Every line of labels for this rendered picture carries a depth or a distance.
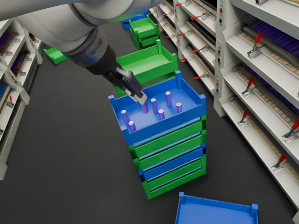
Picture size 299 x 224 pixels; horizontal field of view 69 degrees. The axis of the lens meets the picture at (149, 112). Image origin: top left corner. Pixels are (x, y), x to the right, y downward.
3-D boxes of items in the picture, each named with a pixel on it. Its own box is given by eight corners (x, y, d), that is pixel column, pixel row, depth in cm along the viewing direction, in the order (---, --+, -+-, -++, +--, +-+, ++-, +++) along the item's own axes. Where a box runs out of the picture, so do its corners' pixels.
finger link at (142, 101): (135, 85, 61) (136, 85, 61) (146, 96, 67) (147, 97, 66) (129, 94, 61) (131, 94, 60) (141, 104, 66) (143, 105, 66)
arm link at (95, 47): (75, 57, 40) (95, 74, 44) (101, 18, 41) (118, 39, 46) (50, 49, 45) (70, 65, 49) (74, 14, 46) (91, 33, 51)
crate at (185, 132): (133, 160, 78) (127, 146, 72) (119, 125, 92) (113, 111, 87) (206, 129, 82) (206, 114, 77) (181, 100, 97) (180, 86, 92)
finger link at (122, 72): (108, 58, 51) (123, 62, 47) (121, 71, 55) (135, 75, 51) (103, 67, 50) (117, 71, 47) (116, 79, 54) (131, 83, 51)
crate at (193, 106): (127, 146, 72) (121, 131, 67) (113, 111, 87) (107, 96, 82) (206, 114, 77) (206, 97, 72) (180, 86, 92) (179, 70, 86)
